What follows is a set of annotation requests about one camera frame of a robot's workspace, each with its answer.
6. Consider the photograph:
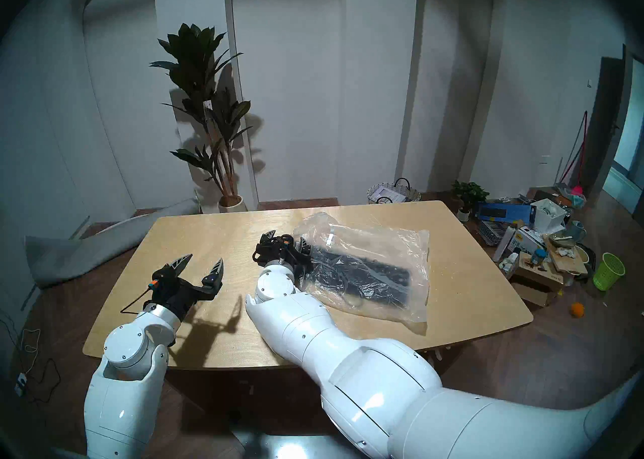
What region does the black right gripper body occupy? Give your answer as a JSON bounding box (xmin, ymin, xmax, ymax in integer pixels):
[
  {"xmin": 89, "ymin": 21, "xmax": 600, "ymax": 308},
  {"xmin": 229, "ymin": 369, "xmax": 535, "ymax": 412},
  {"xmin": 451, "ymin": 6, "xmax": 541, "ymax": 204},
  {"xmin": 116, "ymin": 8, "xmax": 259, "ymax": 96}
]
[{"xmin": 253, "ymin": 234, "xmax": 315, "ymax": 285}]

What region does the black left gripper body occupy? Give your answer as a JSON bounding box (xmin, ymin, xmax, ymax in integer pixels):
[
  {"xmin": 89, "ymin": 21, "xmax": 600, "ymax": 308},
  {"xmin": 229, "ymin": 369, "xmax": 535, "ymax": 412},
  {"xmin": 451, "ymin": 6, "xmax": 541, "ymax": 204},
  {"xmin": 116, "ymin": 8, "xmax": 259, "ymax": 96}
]
[{"xmin": 145, "ymin": 276, "xmax": 219, "ymax": 321}]

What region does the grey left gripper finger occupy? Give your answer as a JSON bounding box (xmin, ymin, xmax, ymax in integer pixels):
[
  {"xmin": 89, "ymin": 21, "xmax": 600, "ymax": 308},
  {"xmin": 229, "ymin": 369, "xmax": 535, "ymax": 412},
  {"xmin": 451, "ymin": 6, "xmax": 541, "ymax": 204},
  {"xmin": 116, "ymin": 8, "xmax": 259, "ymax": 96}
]
[
  {"xmin": 151, "ymin": 253, "xmax": 194, "ymax": 290},
  {"xmin": 201, "ymin": 258, "xmax": 225, "ymax": 292}
]

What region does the black keyboard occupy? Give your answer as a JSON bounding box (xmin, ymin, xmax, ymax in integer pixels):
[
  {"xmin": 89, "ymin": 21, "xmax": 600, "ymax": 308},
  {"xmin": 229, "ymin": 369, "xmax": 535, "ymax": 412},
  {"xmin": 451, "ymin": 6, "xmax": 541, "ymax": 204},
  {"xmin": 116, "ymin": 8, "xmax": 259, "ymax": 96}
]
[{"xmin": 302, "ymin": 247, "xmax": 412, "ymax": 310}]

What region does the clear plastic wrapping bag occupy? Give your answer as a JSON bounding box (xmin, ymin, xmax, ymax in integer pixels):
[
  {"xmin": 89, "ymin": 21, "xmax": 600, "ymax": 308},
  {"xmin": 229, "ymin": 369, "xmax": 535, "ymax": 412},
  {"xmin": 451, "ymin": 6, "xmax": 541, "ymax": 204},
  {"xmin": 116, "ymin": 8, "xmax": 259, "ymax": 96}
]
[{"xmin": 292, "ymin": 211, "xmax": 431, "ymax": 324}]

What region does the blue keyboard box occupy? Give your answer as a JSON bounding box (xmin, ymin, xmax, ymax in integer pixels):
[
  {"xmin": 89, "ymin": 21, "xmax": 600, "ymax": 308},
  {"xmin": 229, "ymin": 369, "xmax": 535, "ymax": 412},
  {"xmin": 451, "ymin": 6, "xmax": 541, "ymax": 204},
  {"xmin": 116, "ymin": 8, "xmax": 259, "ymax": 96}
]
[{"xmin": 475, "ymin": 202, "xmax": 535, "ymax": 225}]

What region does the grey rolled mat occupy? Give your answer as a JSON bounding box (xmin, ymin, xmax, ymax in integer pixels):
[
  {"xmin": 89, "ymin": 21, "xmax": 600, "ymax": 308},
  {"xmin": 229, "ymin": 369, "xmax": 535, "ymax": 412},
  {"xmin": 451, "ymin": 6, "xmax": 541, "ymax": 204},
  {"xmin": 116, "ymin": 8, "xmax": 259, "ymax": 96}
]
[{"xmin": 25, "ymin": 197, "xmax": 202, "ymax": 290}]

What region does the small green potted plant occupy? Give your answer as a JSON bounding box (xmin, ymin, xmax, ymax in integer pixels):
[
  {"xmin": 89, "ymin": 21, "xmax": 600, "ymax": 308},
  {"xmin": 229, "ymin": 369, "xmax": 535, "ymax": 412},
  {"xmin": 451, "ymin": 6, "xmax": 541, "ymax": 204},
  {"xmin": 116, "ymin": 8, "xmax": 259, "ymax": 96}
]
[{"xmin": 451, "ymin": 180, "xmax": 490, "ymax": 222}]

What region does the metal dish rack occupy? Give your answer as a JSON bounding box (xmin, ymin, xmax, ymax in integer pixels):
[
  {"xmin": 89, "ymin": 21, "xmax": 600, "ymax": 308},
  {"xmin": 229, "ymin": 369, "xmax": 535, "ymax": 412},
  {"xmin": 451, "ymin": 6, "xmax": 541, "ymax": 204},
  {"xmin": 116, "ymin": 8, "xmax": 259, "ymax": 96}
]
[{"xmin": 475, "ymin": 220, "xmax": 511, "ymax": 247}]

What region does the tall dark potted plant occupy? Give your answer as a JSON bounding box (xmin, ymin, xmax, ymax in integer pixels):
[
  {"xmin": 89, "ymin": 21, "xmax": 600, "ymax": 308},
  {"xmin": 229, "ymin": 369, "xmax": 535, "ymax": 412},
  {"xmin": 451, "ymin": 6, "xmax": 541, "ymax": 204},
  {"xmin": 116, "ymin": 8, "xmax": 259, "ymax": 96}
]
[{"xmin": 149, "ymin": 23, "xmax": 254, "ymax": 213}]

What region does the white paper roll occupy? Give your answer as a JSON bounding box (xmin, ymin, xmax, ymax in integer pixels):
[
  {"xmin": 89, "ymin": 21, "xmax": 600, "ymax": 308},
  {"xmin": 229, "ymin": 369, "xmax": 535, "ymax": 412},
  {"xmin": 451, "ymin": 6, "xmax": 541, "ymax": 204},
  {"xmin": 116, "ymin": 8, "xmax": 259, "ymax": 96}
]
[{"xmin": 493, "ymin": 226, "xmax": 517, "ymax": 262}]

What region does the white and yellow box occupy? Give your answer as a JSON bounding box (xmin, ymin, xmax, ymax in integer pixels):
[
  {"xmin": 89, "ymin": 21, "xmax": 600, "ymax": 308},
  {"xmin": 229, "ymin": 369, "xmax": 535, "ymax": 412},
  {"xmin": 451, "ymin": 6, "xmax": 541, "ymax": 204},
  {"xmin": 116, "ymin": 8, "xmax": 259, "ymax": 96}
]
[{"xmin": 509, "ymin": 225, "xmax": 544, "ymax": 257}]

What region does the brown cardboard box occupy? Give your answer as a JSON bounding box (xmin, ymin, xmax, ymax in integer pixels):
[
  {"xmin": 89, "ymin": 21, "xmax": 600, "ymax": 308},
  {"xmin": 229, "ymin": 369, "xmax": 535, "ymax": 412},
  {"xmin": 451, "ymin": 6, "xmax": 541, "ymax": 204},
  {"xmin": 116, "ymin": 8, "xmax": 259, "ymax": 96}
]
[{"xmin": 511, "ymin": 254, "xmax": 564, "ymax": 308}]

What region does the white open box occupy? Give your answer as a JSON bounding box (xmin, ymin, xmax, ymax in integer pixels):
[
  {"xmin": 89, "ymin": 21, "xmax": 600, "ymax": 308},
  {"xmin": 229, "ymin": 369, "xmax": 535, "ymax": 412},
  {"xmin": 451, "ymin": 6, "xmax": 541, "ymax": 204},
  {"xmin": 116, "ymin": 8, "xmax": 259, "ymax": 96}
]
[{"xmin": 531, "ymin": 198, "xmax": 572, "ymax": 235}]

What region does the wooden cutting board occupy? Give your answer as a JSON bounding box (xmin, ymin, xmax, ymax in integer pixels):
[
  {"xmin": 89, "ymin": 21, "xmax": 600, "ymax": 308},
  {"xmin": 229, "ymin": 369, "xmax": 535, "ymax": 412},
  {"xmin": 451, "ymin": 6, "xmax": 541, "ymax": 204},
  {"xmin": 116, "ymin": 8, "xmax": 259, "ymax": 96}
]
[{"xmin": 543, "ymin": 234, "xmax": 588, "ymax": 275}]

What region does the green plastic waste basket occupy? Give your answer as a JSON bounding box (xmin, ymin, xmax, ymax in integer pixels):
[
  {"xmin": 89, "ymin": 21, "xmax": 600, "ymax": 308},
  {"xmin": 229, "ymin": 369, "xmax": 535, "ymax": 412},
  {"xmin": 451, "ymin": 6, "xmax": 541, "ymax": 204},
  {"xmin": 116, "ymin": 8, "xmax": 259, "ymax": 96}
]
[{"xmin": 592, "ymin": 253, "xmax": 626, "ymax": 291}]

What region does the dark brown door leaf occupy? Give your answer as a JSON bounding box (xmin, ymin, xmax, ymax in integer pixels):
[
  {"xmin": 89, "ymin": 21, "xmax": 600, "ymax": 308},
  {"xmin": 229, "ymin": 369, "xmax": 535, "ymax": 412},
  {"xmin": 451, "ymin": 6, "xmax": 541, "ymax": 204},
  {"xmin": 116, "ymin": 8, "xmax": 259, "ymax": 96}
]
[{"xmin": 586, "ymin": 55, "xmax": 627, "ymax": 197}]

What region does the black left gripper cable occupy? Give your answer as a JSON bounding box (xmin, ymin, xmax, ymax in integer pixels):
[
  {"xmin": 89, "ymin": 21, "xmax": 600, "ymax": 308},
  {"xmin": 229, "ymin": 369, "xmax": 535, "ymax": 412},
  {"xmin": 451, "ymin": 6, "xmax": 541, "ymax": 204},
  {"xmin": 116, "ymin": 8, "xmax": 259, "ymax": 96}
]
[{"xmin": 120, "ymin": 287, "xmax": 154, "ymax": 315}]

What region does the wicker basket with black handle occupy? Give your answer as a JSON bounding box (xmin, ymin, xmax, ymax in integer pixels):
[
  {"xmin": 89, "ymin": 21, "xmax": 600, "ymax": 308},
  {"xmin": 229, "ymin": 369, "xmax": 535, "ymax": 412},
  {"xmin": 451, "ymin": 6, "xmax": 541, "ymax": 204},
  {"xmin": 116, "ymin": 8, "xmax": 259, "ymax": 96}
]
[{"xmin": 367, "ymin": 178, "xmax": 422, "ymax": 205}]

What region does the black floor cable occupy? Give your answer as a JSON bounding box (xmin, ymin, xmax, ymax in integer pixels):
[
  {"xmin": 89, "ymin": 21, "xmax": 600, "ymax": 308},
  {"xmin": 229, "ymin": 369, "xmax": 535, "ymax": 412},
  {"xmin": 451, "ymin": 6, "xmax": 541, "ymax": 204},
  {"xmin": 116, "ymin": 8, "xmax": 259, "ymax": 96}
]
[{"xmin": 25, "ymin": 357, "xmax": 62, "ymax": 404}]

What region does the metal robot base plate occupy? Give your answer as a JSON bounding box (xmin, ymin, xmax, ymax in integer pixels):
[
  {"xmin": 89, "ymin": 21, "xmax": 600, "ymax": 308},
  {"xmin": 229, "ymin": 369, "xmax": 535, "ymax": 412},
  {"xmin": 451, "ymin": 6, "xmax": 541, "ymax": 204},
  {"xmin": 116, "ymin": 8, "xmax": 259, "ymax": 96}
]
[{"xmin": 229, "ymin": 425, "xmax": 333, "ymax": 459}]

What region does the red handled broom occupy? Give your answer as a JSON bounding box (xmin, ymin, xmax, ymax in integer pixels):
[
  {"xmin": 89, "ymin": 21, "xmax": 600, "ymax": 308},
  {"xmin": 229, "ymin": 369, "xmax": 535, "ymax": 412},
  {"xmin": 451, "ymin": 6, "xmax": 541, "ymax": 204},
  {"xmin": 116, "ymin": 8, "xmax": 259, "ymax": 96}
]
[{"xmin": 558, "ymin": 110, "xmax": 589, "ymax": 197}]

